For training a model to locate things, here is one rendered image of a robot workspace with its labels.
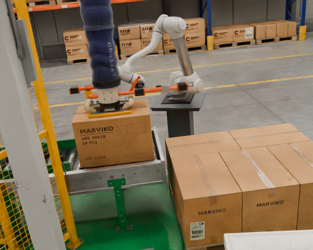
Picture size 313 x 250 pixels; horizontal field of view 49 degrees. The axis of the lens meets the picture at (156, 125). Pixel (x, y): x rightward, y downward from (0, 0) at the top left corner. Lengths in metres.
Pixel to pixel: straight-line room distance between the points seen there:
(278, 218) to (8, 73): 1.96
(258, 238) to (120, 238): 1.78
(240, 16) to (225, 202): 9.69
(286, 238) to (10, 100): 1.30
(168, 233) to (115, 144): 0.84
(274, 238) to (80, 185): 1.77
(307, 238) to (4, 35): 1.45
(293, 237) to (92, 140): 1.81
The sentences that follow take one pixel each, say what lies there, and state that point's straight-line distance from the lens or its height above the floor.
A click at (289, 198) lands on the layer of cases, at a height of 0.44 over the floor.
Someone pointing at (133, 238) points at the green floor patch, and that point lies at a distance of 2.91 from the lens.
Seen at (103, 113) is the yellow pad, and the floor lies 0.97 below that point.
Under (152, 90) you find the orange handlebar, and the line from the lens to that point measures 2.77.
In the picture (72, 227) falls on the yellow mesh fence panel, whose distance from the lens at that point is 2.87.
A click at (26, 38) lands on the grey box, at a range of 1.82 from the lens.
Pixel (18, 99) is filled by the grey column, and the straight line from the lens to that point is 1.73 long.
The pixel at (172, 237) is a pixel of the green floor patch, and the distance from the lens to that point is 2.88.
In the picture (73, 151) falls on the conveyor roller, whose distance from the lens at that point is 3.18.
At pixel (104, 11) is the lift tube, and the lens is 2.59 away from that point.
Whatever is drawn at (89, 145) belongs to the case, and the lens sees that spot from 2.76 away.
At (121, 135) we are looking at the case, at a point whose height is 0.80.
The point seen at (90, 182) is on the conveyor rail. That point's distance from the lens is 2.74.
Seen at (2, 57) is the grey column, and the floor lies 1.63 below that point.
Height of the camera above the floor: 1.87
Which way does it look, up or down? 22 degrees down
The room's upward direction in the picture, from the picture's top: 5 degrees counter-clockwise
